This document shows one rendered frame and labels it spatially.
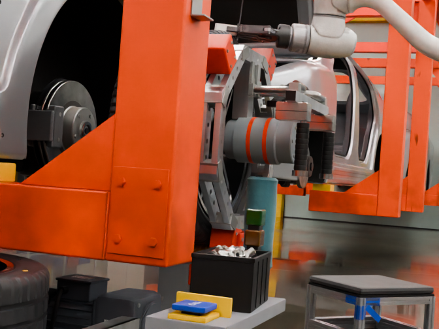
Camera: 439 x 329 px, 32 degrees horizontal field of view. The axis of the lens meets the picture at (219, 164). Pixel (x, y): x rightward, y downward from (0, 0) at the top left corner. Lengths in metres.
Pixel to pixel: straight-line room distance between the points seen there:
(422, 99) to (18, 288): 6.52
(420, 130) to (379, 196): 2.04
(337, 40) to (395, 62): 3.48
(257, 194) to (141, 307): 0.45
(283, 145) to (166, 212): 0.61
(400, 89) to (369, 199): 0.85
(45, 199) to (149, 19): 0.49
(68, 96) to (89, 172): 0.71
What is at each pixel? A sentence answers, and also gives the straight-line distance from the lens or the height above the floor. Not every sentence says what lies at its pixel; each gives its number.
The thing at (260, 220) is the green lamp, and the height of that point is 0.63.
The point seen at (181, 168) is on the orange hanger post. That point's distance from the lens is 1.75.
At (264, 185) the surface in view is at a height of 0.72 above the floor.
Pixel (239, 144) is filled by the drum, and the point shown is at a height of 0.83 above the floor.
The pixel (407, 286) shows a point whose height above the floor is 0.34.
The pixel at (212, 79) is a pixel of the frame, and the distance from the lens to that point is 2.13.
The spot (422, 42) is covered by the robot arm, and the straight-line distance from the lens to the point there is 2.39.
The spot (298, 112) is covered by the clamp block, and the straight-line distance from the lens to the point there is 2.09.
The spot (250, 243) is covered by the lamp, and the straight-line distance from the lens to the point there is 1.85.
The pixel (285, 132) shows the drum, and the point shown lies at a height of 0.87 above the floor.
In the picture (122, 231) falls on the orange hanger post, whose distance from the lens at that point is 1.76.
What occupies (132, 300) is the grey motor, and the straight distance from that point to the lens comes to 2.00.
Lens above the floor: 0.73
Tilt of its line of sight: 1 degrees up
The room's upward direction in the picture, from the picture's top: 4 degrees clockwise
